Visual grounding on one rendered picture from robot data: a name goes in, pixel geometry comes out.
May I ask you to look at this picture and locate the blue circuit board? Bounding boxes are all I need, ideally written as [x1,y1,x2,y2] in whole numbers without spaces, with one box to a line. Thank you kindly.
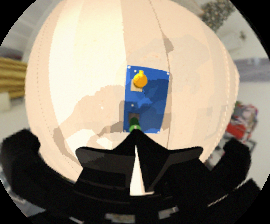
[123,65,170,133]

